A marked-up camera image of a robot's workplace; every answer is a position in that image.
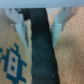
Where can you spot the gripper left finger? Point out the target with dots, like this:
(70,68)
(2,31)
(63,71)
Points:
(20,26)

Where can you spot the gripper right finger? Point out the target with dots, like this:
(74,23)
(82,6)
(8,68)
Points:
(57,28)

